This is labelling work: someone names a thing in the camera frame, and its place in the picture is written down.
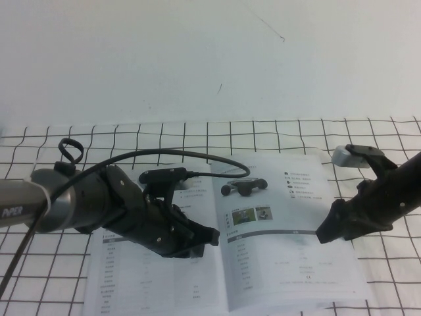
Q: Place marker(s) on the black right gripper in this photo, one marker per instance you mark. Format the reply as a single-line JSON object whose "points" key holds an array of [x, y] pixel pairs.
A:
{"points": [[368, 214]]}

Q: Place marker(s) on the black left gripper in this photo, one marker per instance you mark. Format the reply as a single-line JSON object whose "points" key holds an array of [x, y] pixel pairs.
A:
{"points": [[158, 227]]}

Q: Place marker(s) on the white product catalogue book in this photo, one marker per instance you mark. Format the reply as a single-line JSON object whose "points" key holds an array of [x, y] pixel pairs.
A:
{"points": [[279, 263]]}

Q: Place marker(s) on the left grey black robot arm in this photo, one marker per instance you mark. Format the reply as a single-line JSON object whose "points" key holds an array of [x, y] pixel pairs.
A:
{"points": [[19, 200]]}

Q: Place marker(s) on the white black-grid checkered tablecloth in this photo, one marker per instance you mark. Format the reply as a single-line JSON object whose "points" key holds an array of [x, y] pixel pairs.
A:
{"points": [[388, 263]]}

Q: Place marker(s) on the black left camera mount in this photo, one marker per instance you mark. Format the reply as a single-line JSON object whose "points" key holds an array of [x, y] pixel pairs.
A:
{"points": [[158, 191]]}

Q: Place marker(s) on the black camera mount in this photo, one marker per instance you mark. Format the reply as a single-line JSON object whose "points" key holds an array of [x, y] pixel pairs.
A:
{"points": [[158, 191], [378, 161]]}

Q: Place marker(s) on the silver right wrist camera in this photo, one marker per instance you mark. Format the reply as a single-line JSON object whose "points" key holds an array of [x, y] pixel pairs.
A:
{"points": [[345, 158]]}

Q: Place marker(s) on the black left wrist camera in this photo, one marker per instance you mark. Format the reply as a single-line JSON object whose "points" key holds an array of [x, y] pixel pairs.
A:
{"points": [[161, 174]]}

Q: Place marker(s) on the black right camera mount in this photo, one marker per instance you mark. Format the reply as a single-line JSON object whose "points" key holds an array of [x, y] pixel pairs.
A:
{"points": [[378, 161]]}

